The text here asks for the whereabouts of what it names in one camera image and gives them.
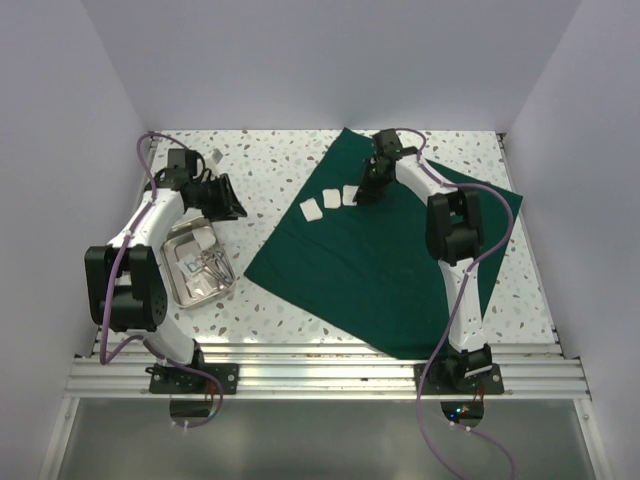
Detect white gauze pad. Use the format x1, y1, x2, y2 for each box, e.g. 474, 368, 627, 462
322, 189, 342, 209
192, 227, 217, 250
299, 198, 323, 222
193, 229, 211, 250
342, 185, 358, 206

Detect steel scissors medium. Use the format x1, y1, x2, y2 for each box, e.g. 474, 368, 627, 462
211, 250, 235, 285

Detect steel forceps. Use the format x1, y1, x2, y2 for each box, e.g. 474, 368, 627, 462
199, 249, 231, 281

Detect white sterile packet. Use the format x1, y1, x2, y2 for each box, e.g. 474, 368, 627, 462
177, 254, 206, 278

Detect stainless steel instrument tray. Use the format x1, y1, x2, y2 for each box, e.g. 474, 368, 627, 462
160, 216, 235, 309

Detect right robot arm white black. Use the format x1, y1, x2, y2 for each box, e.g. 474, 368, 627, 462
354, 129, 492, 393

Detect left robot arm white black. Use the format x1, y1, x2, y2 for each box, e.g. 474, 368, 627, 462
84, 148, 247, 393

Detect green surgical drape cloth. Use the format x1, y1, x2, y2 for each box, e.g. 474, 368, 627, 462
245, 130, 522, 359

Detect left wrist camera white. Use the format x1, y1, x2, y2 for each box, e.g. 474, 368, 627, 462
207, 149, 223, 166

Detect aluminium rail frame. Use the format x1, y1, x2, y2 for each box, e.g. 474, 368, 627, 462
64, 343, 590, 400

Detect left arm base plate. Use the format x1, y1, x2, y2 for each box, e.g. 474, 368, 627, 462
145, 363, 240, 395

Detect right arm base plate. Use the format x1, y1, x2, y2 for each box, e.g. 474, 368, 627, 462
421, 360, 505, 396

